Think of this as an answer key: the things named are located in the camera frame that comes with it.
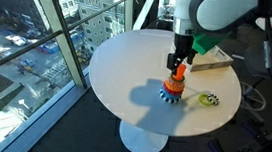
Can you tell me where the white table pedestal base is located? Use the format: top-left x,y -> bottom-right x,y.
116,119 -> 172,152

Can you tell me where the black office chair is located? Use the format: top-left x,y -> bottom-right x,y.
237,45 -> 272,114

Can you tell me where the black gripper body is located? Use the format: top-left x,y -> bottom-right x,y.
166,31 -> 200,74

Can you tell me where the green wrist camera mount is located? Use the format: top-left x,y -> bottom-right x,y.
189,28 -> 231,59

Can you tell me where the orange rod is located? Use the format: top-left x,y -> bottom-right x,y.
172,62 -> 188,83

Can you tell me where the red ring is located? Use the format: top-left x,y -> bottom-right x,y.
160,84 -> 185,99

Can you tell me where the yellow green small toy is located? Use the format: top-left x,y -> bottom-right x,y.
196,91 -> 222,108

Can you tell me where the blue white striped base ring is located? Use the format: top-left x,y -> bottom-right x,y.
157,87 -> 183,105

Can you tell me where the wooden tray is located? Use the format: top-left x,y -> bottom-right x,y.
190,42 -> 236,77

